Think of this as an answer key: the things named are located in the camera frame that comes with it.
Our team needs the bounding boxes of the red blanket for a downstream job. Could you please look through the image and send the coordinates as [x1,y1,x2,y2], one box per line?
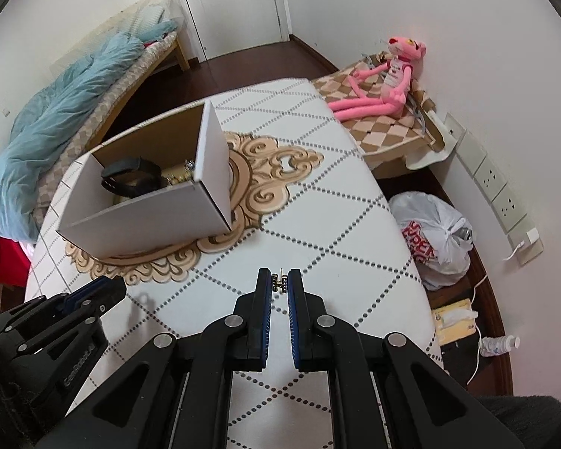
[0,238,36,286]

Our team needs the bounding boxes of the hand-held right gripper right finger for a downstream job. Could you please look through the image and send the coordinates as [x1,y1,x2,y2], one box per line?
[286,268,527,449]

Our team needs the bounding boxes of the yellow tissue box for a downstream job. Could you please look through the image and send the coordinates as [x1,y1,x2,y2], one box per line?
[431,298,480,347]

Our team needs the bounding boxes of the white charger cable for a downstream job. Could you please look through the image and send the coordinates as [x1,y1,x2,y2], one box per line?
[466,241,527,387]

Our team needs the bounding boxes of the white diamond patterned tablecloth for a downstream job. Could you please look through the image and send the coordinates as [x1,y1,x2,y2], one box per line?
[24,77,445,449]

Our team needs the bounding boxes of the wooden bead bracelet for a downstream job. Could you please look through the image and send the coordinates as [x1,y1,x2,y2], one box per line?
[161,171,196,189]

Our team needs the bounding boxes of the small white bottle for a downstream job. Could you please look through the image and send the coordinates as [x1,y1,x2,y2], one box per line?
[479,334,522,357]

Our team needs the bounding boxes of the beige wall socket panel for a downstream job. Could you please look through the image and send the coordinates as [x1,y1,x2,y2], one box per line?
[442,112,545,266]

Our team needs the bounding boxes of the bed with checkered mattress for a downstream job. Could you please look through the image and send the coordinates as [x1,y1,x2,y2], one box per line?
[0,0,192,244]

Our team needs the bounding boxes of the brown checkered cloth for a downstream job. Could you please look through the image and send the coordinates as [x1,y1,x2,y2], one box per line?
[311,54,466,179]

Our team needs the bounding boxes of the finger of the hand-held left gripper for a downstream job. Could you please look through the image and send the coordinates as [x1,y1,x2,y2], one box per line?
[0,277,117,337]
[9,281,127,361]

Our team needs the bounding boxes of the white cardboard box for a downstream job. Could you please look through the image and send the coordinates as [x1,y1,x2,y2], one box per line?
[56,99,233,259]

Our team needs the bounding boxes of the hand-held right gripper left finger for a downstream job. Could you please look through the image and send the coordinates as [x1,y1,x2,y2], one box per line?
[35,268,273,449]

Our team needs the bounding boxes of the pink plush toy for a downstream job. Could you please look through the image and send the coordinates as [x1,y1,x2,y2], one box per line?
[329,35,428,125]

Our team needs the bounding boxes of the white door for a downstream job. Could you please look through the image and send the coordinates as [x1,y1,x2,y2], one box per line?
[166,0,291,62]

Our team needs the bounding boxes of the black smart band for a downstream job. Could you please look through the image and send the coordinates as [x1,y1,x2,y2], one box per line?
[100,159,162,197]

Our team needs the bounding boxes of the blue duvet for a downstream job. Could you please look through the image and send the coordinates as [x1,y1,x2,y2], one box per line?
[0,21,178,241]

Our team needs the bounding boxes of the white plastic bag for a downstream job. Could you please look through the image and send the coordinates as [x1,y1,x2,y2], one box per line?
[388,191,475,291]

